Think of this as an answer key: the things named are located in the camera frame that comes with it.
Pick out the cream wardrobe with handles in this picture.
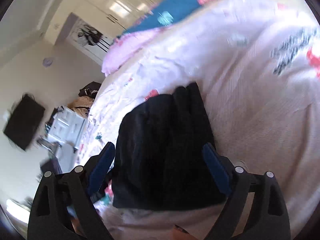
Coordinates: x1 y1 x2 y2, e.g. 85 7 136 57
45 0 161 44

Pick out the pale pink strawberry bedsheet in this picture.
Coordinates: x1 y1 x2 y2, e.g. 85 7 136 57
76 0 319 237

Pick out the pink pillow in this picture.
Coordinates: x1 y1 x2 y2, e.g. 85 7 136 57
101 28 164 76

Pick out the black bag on floor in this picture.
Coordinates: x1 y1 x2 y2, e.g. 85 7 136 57
78 81 101 99

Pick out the white drawer cabinet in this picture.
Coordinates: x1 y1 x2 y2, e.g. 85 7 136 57
47 106 87 149

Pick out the operator hand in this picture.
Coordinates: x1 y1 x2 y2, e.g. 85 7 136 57
171 225 197 240

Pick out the teal floral quilt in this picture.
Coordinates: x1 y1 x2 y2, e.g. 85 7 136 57
122 0 212 35

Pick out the black IKISS t-shirt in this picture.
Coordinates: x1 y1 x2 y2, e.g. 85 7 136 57
112 83 226 211

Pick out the tan clothes pile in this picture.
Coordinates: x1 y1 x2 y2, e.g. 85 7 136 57
67 96 94 118

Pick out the black wall television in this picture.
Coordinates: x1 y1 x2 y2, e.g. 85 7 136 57
3 94 45 151

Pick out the white door with hanging clothes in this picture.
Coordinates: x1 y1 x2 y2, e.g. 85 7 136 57
56 13 113 66

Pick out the round wall clock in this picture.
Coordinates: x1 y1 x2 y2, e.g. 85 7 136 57
42 57 54 68

